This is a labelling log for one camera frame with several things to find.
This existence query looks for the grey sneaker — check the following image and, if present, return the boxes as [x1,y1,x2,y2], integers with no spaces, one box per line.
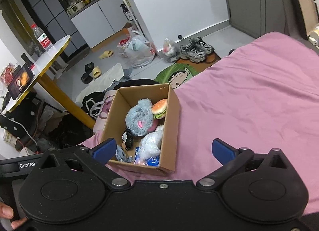
[189,37,215,55]
[179,44,206,63]

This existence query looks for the fluffy blue plush toy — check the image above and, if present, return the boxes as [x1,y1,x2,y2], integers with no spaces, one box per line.
[125,98,158,137]

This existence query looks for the yellow slipper near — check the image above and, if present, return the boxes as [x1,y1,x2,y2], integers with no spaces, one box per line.
[92,67,102,79]

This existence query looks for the small clear plastic bag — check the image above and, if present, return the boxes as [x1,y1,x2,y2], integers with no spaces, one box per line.
[162,38,180,63]

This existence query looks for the black crochet soft toy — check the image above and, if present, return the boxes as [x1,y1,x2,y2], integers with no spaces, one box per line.
[122,127,134,151]

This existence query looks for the grey door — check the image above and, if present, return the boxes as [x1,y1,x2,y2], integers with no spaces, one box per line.
[226,0,295,38]

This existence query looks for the black clothes on floor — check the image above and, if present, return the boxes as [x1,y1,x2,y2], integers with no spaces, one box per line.
[81,78,160,115]

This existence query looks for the blue tissue pack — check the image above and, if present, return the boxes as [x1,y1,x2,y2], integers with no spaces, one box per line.
[134,147,160,167]

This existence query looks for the phone on stand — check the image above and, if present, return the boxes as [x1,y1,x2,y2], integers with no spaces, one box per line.
[8,64,34,100]

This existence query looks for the yellow slipper far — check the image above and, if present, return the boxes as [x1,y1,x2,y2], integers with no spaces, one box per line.
[99,50,114,60]

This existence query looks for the white kitchen cabinet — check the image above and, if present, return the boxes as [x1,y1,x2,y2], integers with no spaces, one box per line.
[71,0,128,48]

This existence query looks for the burger plush toy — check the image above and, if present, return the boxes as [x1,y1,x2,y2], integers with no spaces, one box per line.
[151,98,168,120]

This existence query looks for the yellow slipper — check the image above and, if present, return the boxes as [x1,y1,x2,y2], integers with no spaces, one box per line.
[99,50,114,60]
[92,67,102,79]

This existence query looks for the grey sneaker right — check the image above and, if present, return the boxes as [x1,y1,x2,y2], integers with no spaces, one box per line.
[189,37,215,55]

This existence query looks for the green leaf floor mat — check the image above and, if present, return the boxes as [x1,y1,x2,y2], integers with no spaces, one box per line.
[154,63,198,89]

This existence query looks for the plastic water bottle red label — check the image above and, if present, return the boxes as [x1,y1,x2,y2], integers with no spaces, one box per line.
[31,24,53,51]

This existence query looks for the white soft item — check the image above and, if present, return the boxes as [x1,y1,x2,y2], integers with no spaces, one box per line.
[140,125,164,160]

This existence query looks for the small blue-grey plush toy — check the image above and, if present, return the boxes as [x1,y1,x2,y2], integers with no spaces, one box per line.
[115,145,134,163]

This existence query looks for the red white plastic bag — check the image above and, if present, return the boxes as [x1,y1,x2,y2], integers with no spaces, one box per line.
[117,38,129,57]

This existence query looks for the large white plastic bag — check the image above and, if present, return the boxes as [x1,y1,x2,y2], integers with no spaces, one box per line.
[124,30,156,68]

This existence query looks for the black spray bottle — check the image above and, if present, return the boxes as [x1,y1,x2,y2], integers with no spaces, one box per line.
[120,3,133,21]

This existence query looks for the person's left hand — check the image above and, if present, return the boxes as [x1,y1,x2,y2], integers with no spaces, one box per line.
[0,202,27,230]

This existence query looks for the white cloth on floor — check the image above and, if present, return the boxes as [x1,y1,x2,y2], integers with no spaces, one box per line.
[75,63,124,104]

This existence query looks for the white round table yellow leg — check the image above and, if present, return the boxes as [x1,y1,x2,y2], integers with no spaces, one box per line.
[5,35,95,129]

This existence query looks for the grey sneaker left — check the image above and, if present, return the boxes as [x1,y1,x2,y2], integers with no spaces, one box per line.
[179,44,206,63]

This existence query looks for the black slipper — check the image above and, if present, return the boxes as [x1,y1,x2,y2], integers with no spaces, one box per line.
[81,62,94,84]

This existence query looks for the leaning black framed board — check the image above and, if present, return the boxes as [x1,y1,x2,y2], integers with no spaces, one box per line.
[291,0,318,40]

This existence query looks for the pink bed sheet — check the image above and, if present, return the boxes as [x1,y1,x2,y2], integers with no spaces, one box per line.
[78,31,319,215]

